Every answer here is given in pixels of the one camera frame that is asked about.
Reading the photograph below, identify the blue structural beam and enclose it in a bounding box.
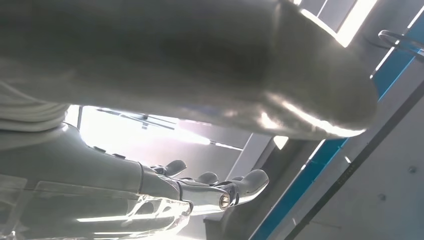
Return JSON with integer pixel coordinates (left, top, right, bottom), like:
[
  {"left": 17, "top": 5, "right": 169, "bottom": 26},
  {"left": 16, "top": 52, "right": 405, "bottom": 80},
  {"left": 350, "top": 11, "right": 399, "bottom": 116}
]
[{"left": 250, "top": 9, "right": 424, "bottom": 240}]

